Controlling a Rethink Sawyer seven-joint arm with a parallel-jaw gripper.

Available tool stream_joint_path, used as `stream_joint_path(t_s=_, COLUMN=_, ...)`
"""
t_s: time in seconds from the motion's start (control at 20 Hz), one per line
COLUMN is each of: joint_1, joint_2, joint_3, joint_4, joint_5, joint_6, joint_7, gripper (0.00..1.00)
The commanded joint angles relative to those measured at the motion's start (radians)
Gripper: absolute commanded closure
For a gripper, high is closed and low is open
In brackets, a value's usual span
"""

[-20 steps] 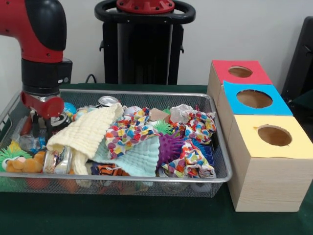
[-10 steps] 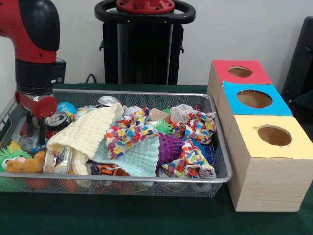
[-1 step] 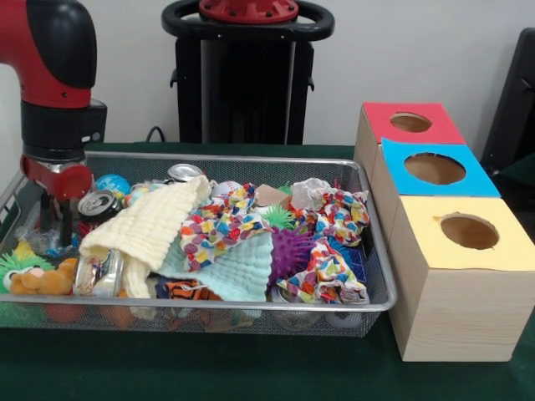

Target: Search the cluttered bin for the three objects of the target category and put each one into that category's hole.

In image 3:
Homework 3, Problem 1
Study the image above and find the red black drink can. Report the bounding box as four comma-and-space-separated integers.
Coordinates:
167, 163, 206, 184
77, 190, 121, 224

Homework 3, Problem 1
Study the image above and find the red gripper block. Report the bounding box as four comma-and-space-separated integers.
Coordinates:
21, 155, 94, 248

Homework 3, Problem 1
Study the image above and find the crushed silver drink can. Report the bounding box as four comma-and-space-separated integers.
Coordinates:
73, 250, 125, 298

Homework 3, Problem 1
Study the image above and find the dark green table cloth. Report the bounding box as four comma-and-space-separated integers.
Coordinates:
0, 140, 535, 401

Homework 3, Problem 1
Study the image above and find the black cable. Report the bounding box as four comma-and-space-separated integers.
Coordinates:
146, 125, 168, 145

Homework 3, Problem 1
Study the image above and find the purple spiky ball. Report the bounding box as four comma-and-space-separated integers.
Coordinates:
269, 227, 318, 282

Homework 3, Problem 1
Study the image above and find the green spiky ball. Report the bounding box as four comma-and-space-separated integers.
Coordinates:
262, 205, 298, 231

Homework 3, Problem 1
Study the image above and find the shallow clear mesh bin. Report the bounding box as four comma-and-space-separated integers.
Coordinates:
0, 149, 398, 339

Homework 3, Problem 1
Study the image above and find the blue globe ball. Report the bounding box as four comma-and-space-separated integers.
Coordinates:
94, 174, 133, 201

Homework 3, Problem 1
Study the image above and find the black chair back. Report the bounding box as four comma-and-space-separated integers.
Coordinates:
481, 28, 535, 197

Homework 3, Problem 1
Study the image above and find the brown plush bear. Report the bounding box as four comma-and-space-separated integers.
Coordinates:
10, 257, 79, 296

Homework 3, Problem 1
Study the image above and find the cream yellow cloth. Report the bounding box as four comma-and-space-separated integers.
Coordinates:
79, 175, 212, 299

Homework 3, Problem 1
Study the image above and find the mint green cloth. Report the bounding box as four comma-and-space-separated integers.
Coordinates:
159, 231, 275, 303

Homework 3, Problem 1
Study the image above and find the wooden three-hole box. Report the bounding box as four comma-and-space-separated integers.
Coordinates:
353, 101, 535, 363

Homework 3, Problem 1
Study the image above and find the colourful patterned cloth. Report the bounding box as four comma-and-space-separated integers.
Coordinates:
289, 178, 371, 249
180, 184, 270, 273
276, 238, 370, 304

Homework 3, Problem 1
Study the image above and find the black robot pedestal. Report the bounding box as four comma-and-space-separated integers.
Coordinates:
161, 0, 335, 145

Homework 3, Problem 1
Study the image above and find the white baseball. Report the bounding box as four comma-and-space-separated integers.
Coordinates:
211, 180, 244, 200

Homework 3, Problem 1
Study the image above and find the green fluffy toy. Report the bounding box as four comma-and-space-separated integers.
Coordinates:
0, 247, 56, 290

